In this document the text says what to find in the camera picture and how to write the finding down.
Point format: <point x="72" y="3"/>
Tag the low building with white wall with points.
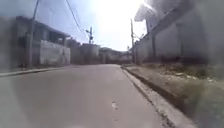
<point x="50" y="53"/>

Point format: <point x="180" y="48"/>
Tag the grey block building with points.
<point x="90" y="53"/>

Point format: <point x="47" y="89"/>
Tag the pale building with overhang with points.
<point x="156" y="10"/>

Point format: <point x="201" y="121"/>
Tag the tall grey wall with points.
<point x="166" y="43"/>

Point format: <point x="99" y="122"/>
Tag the utility pole with crossarms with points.
<point x="90" y="35"/>

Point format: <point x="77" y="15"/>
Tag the leaning utility pole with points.
<point x="31" y="40"/>

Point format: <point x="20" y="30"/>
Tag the thin utility pole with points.
<point x="132" y="40"/>

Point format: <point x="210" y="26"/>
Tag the concrete kerb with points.
<point x="156" y="101"/>

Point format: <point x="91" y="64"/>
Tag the grey kerbside sidewalk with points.
<point x="20" y="72"/>

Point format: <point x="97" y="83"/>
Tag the grey asphalt road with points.
<point x="73" y="96"/>

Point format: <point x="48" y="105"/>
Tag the dirt verge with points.
<point x="186" y="86"/>

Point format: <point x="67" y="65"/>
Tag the low distant buildings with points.
<point x="113" y="56"/>

